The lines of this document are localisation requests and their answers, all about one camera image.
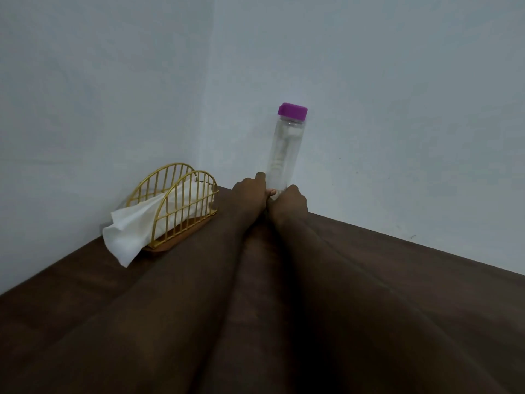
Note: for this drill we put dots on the person's left hand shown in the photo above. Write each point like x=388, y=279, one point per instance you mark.
x=248, y=196

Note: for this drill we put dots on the person's right hand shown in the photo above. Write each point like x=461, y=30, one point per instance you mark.
x=289, y=207

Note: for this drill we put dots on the person's left fingers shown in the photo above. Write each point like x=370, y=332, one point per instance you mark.
x=261, y=180

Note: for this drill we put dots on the person's right fingers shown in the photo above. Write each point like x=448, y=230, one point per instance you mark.
x=291, y=189

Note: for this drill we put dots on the clear plastic bottle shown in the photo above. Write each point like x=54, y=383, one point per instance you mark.
x=285, y=155

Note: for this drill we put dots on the person's right forearm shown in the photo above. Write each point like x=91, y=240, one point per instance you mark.
x=348, y=315

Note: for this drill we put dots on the person's left forearm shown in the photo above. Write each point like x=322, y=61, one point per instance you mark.
x=164, y=307

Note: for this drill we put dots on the purple bottle cap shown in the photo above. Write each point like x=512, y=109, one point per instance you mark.
x=292, y=111

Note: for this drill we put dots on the white paper napkins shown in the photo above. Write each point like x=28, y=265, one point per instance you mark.
x=131, y=229

